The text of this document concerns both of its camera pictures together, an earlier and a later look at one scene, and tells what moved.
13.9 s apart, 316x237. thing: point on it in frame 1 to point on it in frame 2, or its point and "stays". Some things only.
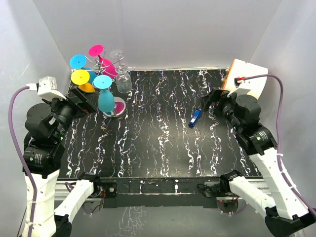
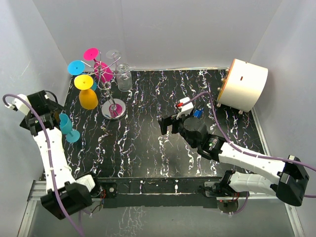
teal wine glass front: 106,98 to 66,126
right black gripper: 217,96 to 170,120
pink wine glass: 108,68 to 101,70
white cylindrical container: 240,68 stays
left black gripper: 89,101 to 57,108
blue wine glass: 79,61 to 77,67
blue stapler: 195,118 stays
